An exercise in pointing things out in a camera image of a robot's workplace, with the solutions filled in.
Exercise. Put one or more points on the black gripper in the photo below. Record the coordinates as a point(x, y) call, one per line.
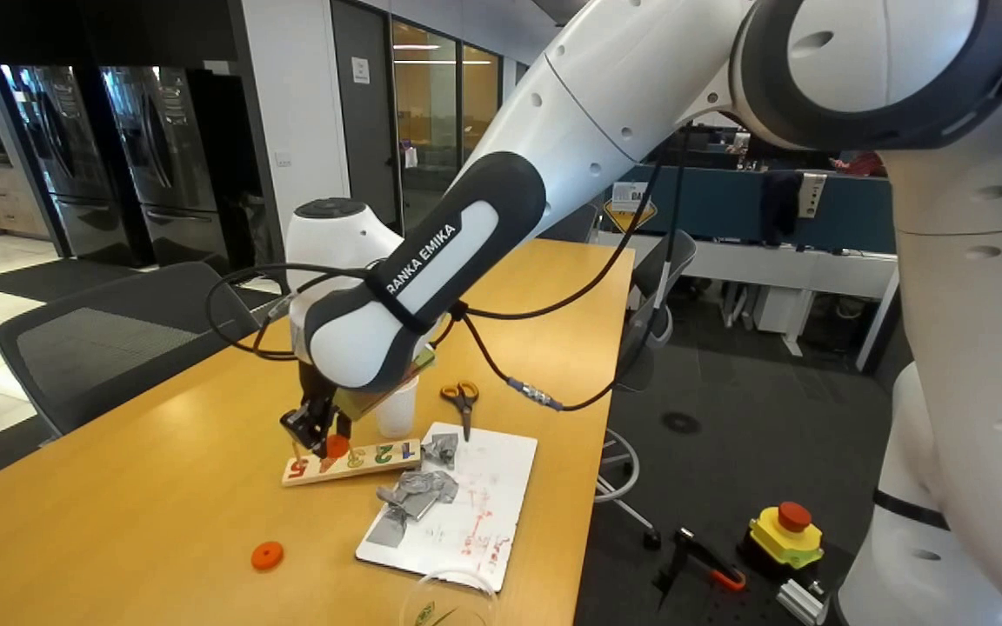
point(317, 401)

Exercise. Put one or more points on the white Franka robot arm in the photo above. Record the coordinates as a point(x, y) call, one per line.
point(643, 72)

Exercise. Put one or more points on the white paper cup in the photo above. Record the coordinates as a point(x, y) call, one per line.
point(399, 408)

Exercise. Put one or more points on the clear glass cup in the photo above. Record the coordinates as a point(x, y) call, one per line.
point(451, 604)

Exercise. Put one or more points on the large crumpled grey tape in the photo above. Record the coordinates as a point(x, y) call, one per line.
point(414, 493)

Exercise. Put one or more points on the grey scissors with orange grip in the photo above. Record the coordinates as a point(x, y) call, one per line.
point(462, 408)

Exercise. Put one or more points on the white dry-erase board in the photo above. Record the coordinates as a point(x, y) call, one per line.
point(487, 498)

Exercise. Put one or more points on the black glass-door refrigerators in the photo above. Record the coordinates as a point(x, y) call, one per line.
point(156, 163)

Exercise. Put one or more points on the blue partition panel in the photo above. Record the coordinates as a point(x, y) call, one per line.
point(731, 207)

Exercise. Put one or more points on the yellow emergency stop button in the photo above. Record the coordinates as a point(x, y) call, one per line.
point(787, 536)

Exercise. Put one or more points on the white office desk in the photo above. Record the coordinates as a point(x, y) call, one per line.
point(780, 268)

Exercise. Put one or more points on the silver metal bracket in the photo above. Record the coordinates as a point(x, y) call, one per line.
point(802, 598)

